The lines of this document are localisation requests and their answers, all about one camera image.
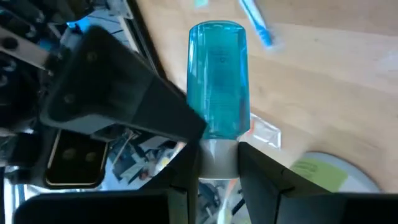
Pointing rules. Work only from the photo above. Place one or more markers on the disinfecting wipes canister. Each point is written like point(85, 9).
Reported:
point(335, 174)

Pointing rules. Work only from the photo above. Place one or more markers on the clear acrylic organizer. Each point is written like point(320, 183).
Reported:
point(264, 132)

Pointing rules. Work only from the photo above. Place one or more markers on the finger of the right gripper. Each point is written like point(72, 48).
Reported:
point(77, 161)
point(109, 90)

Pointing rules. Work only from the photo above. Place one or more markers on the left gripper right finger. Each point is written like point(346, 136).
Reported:
point(267, 186)

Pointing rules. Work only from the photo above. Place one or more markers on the blue toothbrush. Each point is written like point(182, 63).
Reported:
point(256, 25)

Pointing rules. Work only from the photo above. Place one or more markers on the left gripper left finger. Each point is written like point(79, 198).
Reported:
point(174, 186)

